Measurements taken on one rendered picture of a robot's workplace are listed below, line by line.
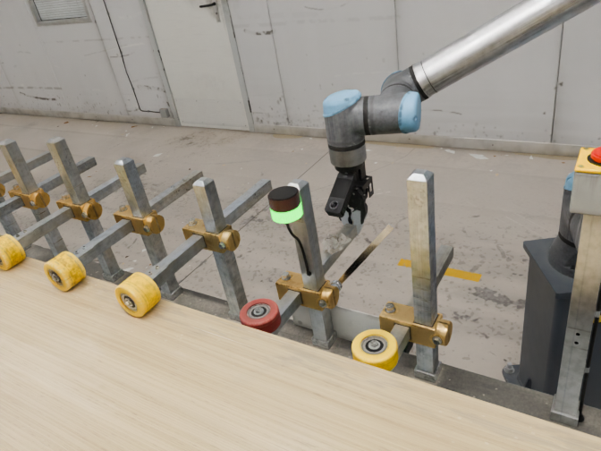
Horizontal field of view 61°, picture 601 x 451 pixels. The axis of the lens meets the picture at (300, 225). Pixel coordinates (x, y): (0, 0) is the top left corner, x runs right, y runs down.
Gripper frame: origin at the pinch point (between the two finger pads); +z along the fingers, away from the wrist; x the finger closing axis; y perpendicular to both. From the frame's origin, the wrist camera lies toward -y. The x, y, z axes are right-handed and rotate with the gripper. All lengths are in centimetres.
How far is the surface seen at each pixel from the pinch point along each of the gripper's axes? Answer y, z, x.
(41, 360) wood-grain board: -69, -8, 34
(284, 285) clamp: -29.3, -4.4, 2.3
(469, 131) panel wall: 233, 70, 32
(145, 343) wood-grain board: -57, -8, 17
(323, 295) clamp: -28.7, -3.6, -7.1
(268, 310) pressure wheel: -40.9, -7.9, -1.9
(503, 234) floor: 133, 83, -12
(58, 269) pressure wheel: -52, -14, 47
